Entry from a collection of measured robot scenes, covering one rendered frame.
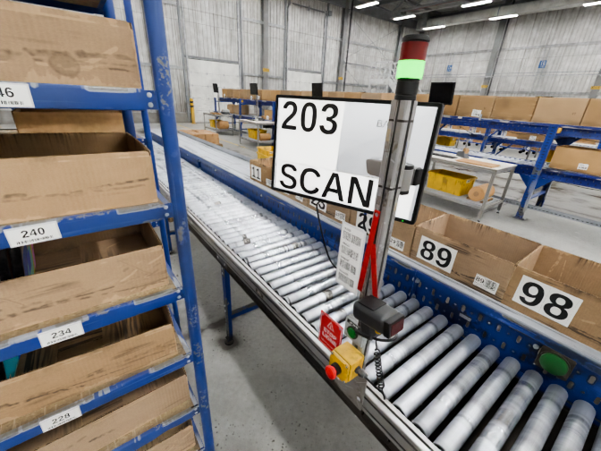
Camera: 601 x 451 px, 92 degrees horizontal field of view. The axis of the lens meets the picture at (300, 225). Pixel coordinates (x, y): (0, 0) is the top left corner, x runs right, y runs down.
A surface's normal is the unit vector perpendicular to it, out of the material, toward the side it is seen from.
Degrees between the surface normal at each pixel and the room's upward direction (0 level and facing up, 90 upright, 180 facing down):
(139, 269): 90
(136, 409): 91
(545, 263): 90
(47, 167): 90
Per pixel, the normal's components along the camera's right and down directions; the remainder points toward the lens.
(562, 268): -0.79, 0.20
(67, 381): 0.55, 0.39
